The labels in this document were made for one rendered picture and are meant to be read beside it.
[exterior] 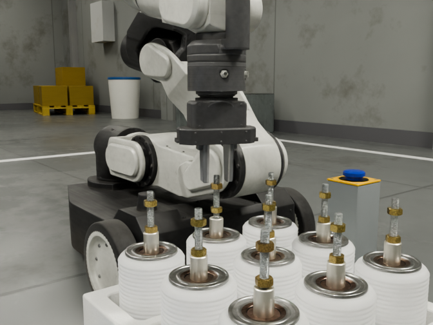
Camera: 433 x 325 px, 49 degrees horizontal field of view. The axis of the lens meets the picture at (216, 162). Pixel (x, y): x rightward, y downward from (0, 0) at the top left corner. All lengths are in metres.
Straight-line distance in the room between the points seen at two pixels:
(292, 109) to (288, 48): 0.60
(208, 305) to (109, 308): 0.18
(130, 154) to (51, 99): 6.49
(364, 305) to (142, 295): 0.29
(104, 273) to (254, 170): 0.40
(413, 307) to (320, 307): 0.15
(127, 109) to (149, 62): 5.54
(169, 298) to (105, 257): 0.50
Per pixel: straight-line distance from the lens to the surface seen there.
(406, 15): 4.15
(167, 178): 1.23
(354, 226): 0.90
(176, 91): 1.13
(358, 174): 0.91
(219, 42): 0.69
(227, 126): 0.71
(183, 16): 0.71
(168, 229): 1.04
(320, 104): 4.59
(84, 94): 7.85
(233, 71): 0.70
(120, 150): 1.35
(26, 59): 9.70
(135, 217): 1.03
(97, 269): 1.13
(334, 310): 0.57
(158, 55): 1.17
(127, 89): 6.71
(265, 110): 4.74
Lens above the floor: 0.49
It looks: 9 degrees down
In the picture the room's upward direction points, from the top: straight up
